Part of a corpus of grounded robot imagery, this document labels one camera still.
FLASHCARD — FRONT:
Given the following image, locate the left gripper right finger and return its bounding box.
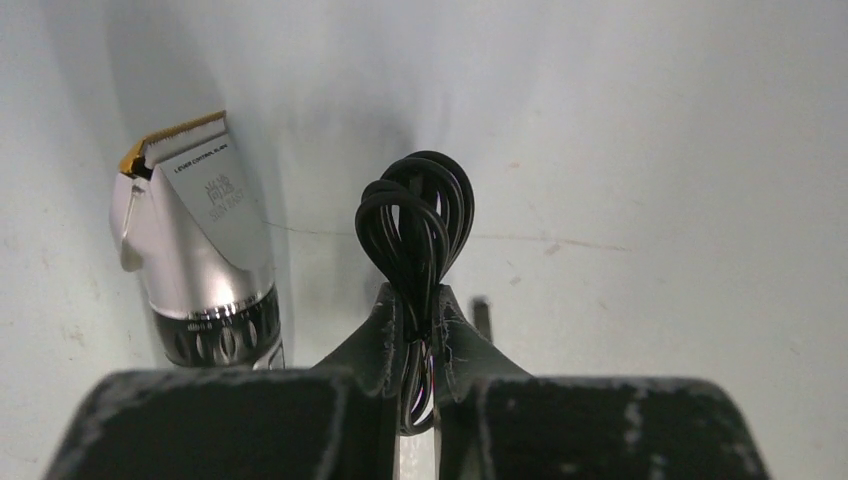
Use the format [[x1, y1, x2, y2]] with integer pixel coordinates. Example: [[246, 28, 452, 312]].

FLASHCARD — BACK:
[[433, 286, 769, 479]]

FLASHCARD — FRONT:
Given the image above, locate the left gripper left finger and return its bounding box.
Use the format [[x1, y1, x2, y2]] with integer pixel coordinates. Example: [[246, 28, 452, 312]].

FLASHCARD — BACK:
[[45, 285, 403, 479]]

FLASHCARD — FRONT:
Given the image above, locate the black silver hair clipper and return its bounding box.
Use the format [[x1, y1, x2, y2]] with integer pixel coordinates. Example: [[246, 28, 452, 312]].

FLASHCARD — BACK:
[[109, 111, 285, 369]]

